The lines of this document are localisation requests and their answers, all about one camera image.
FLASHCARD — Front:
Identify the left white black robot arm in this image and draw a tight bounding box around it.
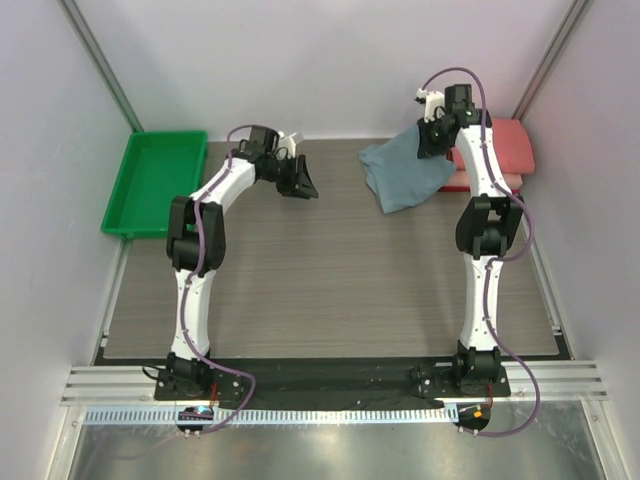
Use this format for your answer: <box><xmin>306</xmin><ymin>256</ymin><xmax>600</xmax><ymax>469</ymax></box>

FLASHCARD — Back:
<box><xmin>154</xmin><ymin>125</ymin><xmax>319</xmax><ymax>400</ymax></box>

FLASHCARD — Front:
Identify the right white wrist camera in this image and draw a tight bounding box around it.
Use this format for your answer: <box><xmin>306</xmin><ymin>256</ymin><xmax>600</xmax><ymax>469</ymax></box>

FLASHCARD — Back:
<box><xmin>415</xmin><ymin>88</ymin><xmax>446</xmax><ymax>123</ymax></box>

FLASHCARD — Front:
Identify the left aluminium corner post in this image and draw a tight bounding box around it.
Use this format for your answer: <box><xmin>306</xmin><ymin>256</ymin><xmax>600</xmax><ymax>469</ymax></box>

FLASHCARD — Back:
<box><xmin>58</xmin><ymin>0</ymin><xmax>144</xmax><ymax>132</ymax></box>

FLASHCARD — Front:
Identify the aluminium rail frame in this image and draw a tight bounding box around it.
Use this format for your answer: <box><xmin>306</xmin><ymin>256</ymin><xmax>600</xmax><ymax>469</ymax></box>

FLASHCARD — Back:
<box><xmin>61</xmin><ymin>359</ymin><xmax>607</xmax><ymax>410</ymax></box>

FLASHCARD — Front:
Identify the blue grey t shirt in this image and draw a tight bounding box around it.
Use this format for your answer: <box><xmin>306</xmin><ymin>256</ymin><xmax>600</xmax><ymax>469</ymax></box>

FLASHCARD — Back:
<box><xmin>358</xmin><ymin>126</ymin><xmax>456</xmax><ymax>215</ymax></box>

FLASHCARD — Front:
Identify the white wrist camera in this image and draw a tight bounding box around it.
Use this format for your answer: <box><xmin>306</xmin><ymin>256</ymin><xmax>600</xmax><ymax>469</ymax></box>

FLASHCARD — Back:
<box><xmin>276</xmin><ymin>131</ymin><xmax>304</xmax><ymax>160</ymax></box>
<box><xmin>415</xmin><ymin>88</ymin><xmax>446</xmax><ymax>123</ymax></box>

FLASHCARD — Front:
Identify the right aluminium corner post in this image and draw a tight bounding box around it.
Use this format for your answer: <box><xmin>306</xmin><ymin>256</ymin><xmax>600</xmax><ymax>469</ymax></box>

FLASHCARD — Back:
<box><xmin>512</xmin><ymin>0</ymin><xmax>593</xmax><ymax>121</ymax></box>

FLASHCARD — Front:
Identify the green plastic tray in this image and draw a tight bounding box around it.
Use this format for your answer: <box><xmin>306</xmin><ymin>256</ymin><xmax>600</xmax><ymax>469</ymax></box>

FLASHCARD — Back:
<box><xmin>101</xmin><ymin>130</ymin><xmax>208</xmax><ymax>240</ymax></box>

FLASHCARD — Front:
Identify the aluminium corner post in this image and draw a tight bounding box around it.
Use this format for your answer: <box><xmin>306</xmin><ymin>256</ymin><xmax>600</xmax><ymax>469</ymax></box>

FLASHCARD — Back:
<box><xmin>512</xmin><ymin>0</ymin><xmax>593</xmax><ymax>121</ymax></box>
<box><xmin>58</xmin><ymin>0</ymin><xmax>144</xmax><ymax>132</ymax></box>

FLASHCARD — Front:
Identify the white slotted cable duct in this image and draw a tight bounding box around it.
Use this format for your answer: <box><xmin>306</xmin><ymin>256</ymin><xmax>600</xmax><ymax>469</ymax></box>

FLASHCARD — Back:
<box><xmin>84</xmin><ymin>405</ymin><xmax>458</xmax><ymax>427</ymax></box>

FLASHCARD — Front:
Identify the top coral folded shirt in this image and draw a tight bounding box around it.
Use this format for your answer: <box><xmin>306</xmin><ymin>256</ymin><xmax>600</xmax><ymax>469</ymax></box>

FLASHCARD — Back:
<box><xmin>447</xmin><ymin>117</ymin><xmax>536</xmax><ymax>174</ymax></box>

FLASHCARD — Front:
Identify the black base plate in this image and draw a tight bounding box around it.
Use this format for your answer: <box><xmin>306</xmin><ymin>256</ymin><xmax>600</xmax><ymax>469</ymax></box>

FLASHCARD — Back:
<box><xmin>142</xmin><ymin>357</ymin><xmax>511</xmax><ymax>424</ymax></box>

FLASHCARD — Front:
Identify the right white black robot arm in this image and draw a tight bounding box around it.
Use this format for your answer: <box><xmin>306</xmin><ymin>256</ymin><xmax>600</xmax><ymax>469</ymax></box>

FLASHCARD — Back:
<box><xmin>413</xmin><ymin>84</ymin><xmax>523</xmax><ymax>398</ymax></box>

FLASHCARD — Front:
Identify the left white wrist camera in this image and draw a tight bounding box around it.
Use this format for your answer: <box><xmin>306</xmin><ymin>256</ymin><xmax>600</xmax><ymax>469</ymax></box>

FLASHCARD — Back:
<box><xmin>276</xmin><ymin>131</ymin><xmax>304</xmax><ymax>160</ymax></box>

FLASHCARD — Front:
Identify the light pink folded shirt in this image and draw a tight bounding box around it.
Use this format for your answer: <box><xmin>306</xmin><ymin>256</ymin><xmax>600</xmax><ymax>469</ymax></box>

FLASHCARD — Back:
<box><xmin>444</xmin><ymin>170</ymin><xmax>524</xmax><ymax>191</ymax></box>

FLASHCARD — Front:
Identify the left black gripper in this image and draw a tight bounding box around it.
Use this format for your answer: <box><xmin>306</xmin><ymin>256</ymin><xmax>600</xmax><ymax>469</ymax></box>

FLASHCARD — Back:
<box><xmin>262</xmin><ymin>154</ymin><xmax>319</xmax><ymax>200</ymax></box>

